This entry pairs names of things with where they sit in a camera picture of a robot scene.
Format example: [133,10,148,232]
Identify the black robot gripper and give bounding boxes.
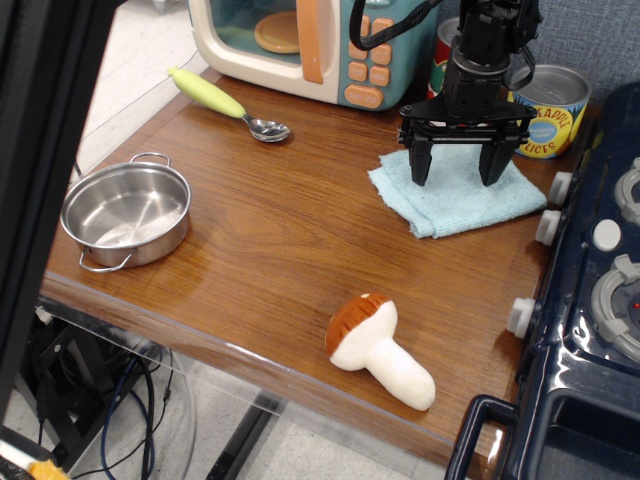
[398,46,537,187]

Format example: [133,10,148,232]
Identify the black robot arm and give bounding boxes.
[399,1,542,186]

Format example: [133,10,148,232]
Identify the light blue cloth napkin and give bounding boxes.
[368,145,547,239]

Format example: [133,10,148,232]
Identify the brown and white toy mushroom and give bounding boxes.
[325,293,436,411]

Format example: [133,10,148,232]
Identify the small stainless steel pot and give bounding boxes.
[60,152,192,273]

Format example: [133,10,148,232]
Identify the white stove knob upper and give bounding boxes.
[548,171,573,206]

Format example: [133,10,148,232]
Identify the white stove knob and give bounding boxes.
[507,298,536,339]
[535,210,562,246]
[548,171,573,206]

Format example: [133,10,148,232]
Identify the white stove knob middle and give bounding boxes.
[535,210,562,246]

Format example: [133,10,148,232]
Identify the pineapple slices can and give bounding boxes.
[507,64,593,159]

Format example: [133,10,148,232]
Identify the red tomato can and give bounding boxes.
[426,17,459,99]

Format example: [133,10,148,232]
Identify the white stove knob lower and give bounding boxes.
[507,298,536,339]

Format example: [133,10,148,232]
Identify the cream and teal toy microwave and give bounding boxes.
[188,1,437,111]

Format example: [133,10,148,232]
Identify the dark blue toy stove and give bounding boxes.
[446,83,639,479]

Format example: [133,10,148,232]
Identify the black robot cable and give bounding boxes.
[348,0,446,51]

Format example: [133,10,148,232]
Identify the spoon with green handle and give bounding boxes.
[167,66,290,143]

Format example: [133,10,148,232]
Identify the black and blue floor cables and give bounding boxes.
[29,344,196,480]

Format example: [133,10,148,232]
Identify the black metal frame post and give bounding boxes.
[1,1,120,404]

